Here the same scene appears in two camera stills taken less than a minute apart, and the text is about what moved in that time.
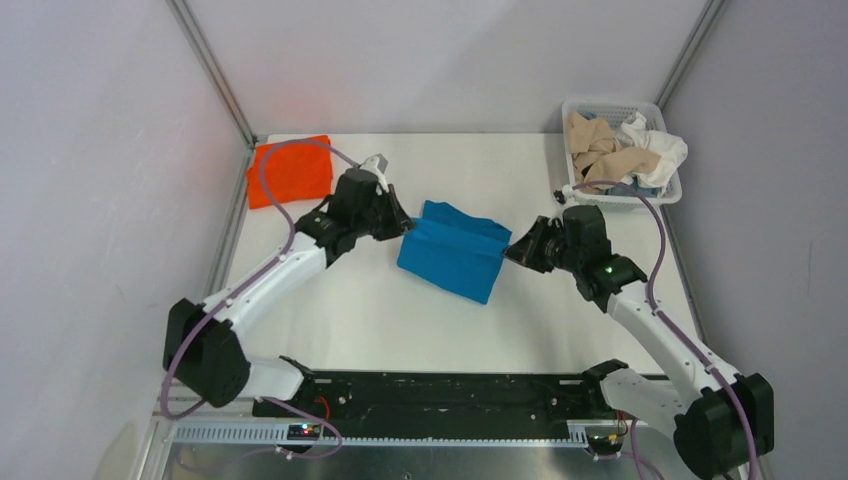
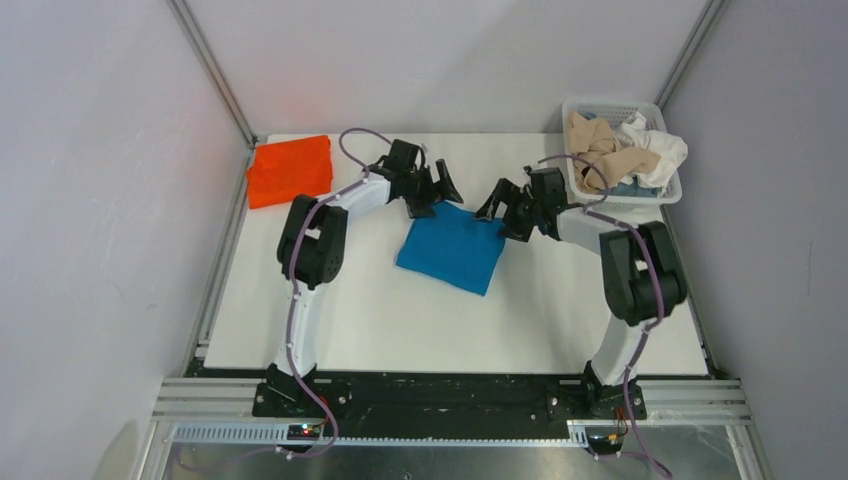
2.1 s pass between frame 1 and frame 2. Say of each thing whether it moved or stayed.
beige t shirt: stayed
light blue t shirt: stayed
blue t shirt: stayed
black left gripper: moved
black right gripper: moved
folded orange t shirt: stayed
